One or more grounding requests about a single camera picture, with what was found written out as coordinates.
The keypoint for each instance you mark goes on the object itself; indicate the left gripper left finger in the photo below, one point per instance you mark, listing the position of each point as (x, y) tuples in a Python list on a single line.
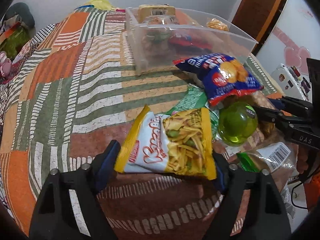
[(53, 216)]

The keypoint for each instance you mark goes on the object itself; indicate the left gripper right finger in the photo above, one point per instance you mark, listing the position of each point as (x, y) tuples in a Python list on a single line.
[(266, 216)]

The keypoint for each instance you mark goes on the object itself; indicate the blue biscuit snack bag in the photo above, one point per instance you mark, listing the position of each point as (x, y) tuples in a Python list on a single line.
[(221, 76)]

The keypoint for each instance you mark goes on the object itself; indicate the green snack packet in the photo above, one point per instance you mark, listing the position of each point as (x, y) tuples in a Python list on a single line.
[(196, 98)]

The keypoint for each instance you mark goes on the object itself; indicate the yellow white chips bag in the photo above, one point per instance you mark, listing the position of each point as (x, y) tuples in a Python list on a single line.
[(180, 144)]

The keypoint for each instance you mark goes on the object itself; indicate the square cracker pack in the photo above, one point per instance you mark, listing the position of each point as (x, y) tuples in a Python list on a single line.
[(217, 24)]

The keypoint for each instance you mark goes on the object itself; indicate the red snack bag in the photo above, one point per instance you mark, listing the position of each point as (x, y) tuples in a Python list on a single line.
[(184, 43)]

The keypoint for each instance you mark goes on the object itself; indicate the long wafer cracker pack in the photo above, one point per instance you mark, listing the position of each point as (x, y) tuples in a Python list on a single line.
[(146, 10)]

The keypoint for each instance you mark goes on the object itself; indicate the brown snack bag with barcode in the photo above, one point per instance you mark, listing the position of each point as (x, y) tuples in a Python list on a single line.
[(266, 149)]

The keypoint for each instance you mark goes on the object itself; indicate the white device with stickers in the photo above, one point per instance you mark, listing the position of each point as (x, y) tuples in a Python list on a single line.
[(292, 83)]

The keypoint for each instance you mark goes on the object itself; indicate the green jelly cup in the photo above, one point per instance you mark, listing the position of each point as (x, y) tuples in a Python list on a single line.
[(237, 123)]

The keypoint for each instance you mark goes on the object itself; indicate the white wardrobe with hearts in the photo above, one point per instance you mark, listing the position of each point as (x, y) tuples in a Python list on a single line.
[(294, 38)]

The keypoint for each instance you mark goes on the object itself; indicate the brown wooden door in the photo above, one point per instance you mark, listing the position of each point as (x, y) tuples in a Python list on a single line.
[(257, 18)]

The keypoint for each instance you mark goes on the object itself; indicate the patchwork striped quilt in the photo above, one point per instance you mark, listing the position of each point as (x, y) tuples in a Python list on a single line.
[(76, 92)]

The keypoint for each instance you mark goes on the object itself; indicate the pink plush toy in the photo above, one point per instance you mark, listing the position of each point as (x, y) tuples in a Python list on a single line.
[(5, 64)]

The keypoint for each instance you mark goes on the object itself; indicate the clear plastic storage bin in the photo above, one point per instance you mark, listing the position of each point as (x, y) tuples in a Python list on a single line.
[(151, 57)]

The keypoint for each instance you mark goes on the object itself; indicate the small bread bun pack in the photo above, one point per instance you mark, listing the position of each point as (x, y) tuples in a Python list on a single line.
[(157, 35)]

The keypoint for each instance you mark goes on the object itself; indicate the grey neck pillow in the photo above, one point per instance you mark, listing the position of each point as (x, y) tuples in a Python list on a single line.
[(21, 10)]

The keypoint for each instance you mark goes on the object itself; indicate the yellow bed footboard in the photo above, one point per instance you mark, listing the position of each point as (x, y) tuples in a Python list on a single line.
[(101, 4)]

